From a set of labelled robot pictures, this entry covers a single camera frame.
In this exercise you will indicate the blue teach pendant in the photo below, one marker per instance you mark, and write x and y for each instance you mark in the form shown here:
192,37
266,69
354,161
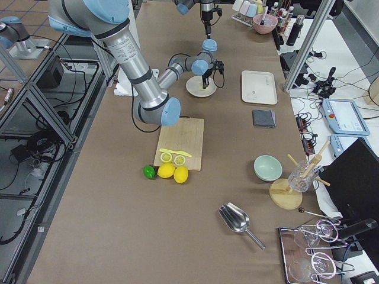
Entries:
344,117

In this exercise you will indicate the grey folded cloth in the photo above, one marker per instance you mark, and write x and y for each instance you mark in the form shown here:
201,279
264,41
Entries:
264,118

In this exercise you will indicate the clear glass cup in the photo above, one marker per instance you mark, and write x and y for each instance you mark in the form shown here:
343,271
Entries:
300,182

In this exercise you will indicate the whole lemon near slices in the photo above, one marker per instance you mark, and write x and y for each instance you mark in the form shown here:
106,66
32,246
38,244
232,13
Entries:
166,170

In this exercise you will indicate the upper lemon slice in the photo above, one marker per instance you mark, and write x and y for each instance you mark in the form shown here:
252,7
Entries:
166,157

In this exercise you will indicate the cream rabbit tray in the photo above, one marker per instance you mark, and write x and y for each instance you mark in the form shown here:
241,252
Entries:
258,87

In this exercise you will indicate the round white plate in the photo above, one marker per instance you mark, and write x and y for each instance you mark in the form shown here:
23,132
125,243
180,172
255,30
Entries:
194,86

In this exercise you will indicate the green lime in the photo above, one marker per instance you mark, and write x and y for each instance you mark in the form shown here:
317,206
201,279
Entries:
149,171

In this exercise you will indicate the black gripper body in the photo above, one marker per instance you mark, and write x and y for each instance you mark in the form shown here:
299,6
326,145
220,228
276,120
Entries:
206,76

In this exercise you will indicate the lemon slice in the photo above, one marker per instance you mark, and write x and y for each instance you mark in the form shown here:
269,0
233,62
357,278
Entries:
180,160
166,157

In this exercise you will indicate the black thermos bottle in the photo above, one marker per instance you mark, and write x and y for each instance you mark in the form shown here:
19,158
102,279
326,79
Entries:
295,30

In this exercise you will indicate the lower lemon slice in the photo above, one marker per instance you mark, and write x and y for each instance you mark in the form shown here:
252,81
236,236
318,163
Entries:
180,160

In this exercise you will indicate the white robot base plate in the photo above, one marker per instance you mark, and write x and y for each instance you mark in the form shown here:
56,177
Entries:
123,86

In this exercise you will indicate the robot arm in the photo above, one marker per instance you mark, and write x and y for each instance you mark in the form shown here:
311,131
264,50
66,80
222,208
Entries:
203,64
108,22

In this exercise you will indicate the green bowl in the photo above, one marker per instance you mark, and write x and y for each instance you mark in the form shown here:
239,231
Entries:
267,168

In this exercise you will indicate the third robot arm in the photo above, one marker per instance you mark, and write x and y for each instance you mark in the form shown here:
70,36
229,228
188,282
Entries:
207,9

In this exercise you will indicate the pink ice bowl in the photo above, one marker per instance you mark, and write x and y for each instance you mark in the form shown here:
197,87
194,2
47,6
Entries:
270,22

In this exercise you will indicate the metal ice scoop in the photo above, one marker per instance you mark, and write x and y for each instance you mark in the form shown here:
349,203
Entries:
238,221

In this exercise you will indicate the yellow plastic knife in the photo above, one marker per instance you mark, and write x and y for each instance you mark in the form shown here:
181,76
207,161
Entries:
179,152

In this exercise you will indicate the whole lemon outer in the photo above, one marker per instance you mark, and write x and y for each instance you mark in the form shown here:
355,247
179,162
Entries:
181,174

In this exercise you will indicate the bamboo cutting board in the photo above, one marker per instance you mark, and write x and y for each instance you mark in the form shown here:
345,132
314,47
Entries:
186,135

